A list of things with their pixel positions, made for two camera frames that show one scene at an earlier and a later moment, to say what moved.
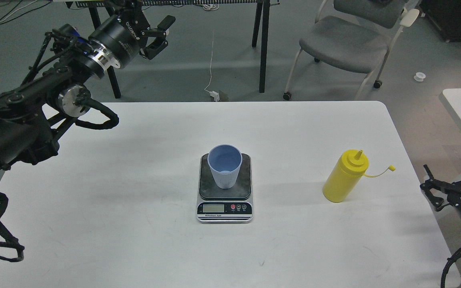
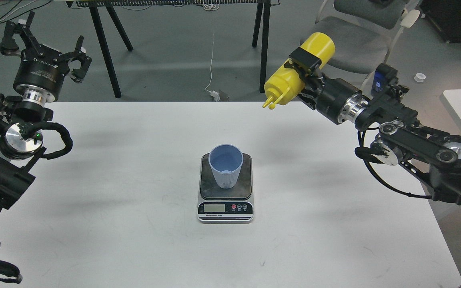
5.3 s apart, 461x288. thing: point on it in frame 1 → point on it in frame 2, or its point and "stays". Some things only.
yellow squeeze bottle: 348,172 → 285,85
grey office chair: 355,36 stays
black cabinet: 457,21 stays
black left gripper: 121,36 → 39,77
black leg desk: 260,31 stays
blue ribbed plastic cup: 225,161 stays
